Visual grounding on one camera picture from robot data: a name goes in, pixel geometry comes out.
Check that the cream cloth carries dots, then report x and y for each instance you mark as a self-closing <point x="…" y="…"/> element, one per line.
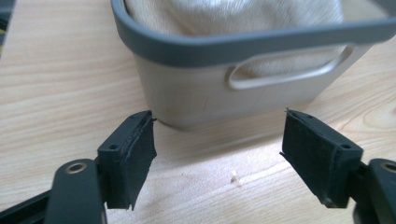
<point x="230" y="15"/>

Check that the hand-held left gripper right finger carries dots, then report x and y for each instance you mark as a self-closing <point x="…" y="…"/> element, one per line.
<point x="314" y="155"/>

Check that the white basket with grey rim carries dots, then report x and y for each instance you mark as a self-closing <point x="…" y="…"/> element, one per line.
<point x="186" y="93"/>

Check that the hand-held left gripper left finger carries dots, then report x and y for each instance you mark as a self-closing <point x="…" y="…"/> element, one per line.
<point x="130" y="158"/>

